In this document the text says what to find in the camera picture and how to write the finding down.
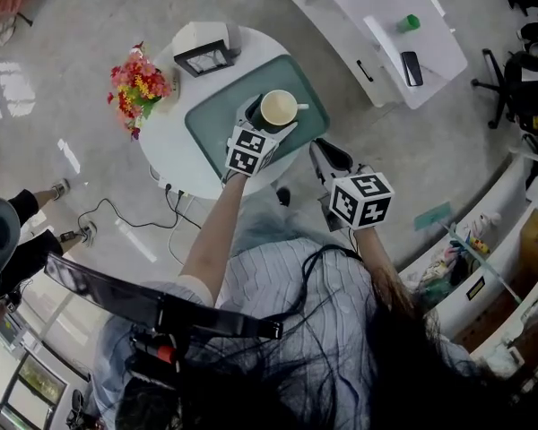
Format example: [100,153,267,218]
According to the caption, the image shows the potted red yellow flowers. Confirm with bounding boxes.
[107,40,183,142]

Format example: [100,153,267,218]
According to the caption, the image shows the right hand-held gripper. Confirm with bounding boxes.
[308,137,395,232]

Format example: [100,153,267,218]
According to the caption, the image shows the red cable connector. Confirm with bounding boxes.
[129,333,181,372]

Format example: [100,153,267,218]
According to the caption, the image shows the green tray mat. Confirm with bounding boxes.
[184,54,331,179]

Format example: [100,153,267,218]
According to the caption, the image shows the white curved shelf unit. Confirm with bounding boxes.
[396,150,538,384]

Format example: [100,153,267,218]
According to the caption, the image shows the small green cup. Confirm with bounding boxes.
[396,13,421,34]

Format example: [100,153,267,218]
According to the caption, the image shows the black smartphone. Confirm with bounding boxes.
[401,50,425,88]

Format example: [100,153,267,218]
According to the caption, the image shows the black floor cable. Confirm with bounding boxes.
[78,185,203,244]

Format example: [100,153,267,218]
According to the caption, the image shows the black head mount bar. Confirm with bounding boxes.
[44,253,283,340]

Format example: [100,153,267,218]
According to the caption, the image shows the person's striped grey shirt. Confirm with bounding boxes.
[93,235,476,430]

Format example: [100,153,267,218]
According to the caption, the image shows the white round table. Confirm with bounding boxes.
[138,27,317,201]

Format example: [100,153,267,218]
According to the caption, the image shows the black picture frame branch print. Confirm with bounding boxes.
[173,39,234,79]

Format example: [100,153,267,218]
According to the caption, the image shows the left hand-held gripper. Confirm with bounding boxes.
[225,96,299,178]

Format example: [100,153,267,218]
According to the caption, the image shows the person's left forearm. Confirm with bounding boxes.
[181,173,247,304]

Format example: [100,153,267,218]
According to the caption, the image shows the teal flat mop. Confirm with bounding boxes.
[414,202,524,305]

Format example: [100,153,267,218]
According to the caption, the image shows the white low cabinet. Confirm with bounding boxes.
[266,0,470,110]

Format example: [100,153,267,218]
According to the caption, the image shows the white floor cable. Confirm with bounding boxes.
[148,163,204,266]

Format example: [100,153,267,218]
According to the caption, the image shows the cream ceramic mug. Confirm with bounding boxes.
[259,89,310,127]

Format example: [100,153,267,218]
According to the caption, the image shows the person's right forearm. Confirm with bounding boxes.
[352,225,396,280]

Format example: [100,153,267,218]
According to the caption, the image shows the person's blue jeans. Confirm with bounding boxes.
[232,199,331,259]

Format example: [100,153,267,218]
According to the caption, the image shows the black cable on shirt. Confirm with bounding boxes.
[268,244,364,326]

